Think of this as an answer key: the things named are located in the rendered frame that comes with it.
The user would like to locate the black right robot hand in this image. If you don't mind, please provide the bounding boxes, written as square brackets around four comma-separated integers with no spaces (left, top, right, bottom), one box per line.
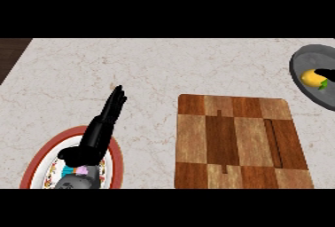
[313,68,335,82]

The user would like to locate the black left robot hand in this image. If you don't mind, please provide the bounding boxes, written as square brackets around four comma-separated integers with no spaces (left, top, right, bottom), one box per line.
[56,84,128,167]

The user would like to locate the yellow lemon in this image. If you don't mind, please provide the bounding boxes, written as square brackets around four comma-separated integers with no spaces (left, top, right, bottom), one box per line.
[300,68,329,90]

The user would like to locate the grey pan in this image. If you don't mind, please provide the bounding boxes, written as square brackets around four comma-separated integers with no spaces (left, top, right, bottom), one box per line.
[288,43,335,112]

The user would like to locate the brown wooden cutting board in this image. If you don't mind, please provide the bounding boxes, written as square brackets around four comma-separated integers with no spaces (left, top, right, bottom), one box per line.
[173,93,316,190]

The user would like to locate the red rimmed white plate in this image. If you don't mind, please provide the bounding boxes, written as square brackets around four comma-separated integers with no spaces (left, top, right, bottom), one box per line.
[18,125,125,190]

